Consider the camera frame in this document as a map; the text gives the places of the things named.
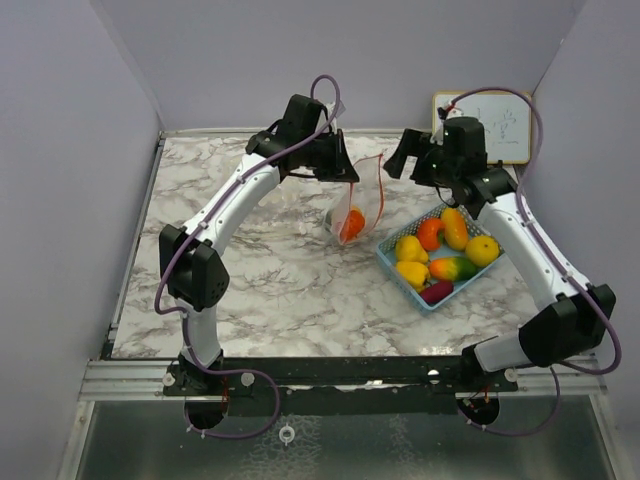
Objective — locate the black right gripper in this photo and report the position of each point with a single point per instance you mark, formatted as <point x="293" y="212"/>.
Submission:
<point x="418" y="144"/>

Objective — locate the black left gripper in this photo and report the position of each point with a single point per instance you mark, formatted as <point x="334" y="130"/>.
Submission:
<point x="339" y="168"/>

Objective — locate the clear zip bag orange zipper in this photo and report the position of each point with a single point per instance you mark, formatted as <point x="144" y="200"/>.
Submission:
<point x="356" y="204"/>

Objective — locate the orange toy pumpkin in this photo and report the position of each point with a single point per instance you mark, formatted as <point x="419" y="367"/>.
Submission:
<point x="351" y="226"/>

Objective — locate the orange yellow toy mango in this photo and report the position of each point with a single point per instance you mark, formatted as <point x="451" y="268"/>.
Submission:
<point x="455" y="232"/>

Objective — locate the orange toy pepper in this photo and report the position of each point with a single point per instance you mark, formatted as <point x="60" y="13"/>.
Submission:
<point x="430" y="234"/>

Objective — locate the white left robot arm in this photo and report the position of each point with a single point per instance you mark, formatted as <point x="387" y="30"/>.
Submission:
<point x="192" y="271"/>

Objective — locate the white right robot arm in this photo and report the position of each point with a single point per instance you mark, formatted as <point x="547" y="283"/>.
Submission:
<point x="573" y="313"/>

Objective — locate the small whiteboard with writing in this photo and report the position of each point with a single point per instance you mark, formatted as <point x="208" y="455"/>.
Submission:
<point x="507" y="120"/>

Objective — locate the yellow toy lemon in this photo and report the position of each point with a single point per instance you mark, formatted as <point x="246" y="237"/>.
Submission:
<point x="482" y="250"/>

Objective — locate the yellow toy pepper upper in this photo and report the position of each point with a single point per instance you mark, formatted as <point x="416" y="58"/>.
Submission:
<point x="408" y="248"/>

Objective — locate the yellow toy pepper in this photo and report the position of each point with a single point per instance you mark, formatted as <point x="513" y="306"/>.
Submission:
<point x="408" y="248"/>
<point x="416" y="274"/>

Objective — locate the light blue perforated basket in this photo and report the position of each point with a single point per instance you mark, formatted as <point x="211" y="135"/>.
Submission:
<point x="436" y="256"/>

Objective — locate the green orange toy mango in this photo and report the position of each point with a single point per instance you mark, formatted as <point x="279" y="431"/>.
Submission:
<point x="453" y="269"/>

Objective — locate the yellow toy pepper lower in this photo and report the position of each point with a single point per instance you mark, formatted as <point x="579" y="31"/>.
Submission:
<point x="416" y="274"/>

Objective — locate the purple toy eggplant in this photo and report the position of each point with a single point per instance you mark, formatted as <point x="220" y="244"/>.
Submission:
<point x="437" y="292"/>

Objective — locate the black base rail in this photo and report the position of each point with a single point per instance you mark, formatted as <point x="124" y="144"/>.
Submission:
<point x="330" y="386"/>

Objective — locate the aluminium frame rail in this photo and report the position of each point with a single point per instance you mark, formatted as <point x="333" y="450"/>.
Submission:
<point x="129" y="380"/>

